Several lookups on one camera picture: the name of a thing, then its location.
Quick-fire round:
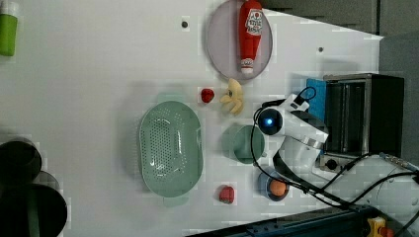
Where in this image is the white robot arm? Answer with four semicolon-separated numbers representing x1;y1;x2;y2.
254;95;418;237

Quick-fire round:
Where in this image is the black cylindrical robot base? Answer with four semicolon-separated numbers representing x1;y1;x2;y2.
1;140;68;237

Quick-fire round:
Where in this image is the silver black toaster oven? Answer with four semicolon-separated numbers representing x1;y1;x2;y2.
323;73;404;158

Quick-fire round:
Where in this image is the small red strawberry toy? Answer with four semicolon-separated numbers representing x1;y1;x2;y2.
201;88;214;104

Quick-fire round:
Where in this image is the green measuring cup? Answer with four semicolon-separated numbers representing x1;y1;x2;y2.
221;123;265;164

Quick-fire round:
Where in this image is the peeled banana toy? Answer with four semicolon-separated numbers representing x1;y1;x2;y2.
219;78;244;116

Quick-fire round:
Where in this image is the green plastic colander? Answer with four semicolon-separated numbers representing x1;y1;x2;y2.
137;94;204;207

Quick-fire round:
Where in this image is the red pepper toy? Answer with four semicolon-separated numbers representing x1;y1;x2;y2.
218;186;235;204

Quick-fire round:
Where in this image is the grey round plate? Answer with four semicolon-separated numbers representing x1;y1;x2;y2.
207;0;273;81

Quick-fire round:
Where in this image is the small blue bowl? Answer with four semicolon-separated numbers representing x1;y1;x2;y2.
258;168;290;201

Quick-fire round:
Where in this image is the orange fruit toy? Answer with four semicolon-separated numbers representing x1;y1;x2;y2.
269;180;287;197

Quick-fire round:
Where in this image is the red ketchup bottle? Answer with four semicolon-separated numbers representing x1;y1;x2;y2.
238;0;263;74

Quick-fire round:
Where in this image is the yellow red emergency button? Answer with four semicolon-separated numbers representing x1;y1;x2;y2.
367;217;394;237

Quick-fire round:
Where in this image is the green white cup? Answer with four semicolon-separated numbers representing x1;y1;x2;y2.
0;0;19;56

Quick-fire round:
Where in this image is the blue metal table frame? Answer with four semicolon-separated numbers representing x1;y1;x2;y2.
188;205;378;237

